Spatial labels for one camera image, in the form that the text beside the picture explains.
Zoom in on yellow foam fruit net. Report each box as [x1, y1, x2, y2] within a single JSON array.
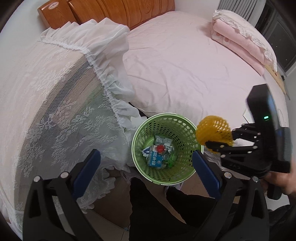
[[195, 115, 234, 146]]

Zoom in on red silver wrapper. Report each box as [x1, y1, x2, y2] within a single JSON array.
[[156, 145, 166, 154]]

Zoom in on blue white milk carton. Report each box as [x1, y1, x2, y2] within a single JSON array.
[[147, 151, 163, 168]]

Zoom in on silver foil ball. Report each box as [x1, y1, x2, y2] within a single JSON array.
[[166, 146, 175, 156]]

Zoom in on green wrapper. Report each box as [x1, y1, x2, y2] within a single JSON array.
[[165, 153, 178, 168]]

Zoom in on green white torn package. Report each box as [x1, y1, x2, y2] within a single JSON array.
[[154, 135, 173, 147]]

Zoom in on blue white wrapper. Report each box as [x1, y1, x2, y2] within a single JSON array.
[[142, 146, 154, 158]]

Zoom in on person right hand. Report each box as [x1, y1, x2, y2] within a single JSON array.
[[261, 171, 295, 198]]

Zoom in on green plastic waste basket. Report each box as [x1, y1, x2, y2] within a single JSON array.
[[132, 113, 204, 186]]

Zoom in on black trouser leg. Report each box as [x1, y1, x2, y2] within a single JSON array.
[[129, 177, 217, 240]]

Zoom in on folded pink quilt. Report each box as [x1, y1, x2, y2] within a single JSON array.
[[211, 9, 278, 76]]

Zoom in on white lace table cover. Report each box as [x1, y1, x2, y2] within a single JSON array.
[[1, 18, 143, 236]]

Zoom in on wooden headboard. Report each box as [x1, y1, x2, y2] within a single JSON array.
[[38, 0, 175, 30]]

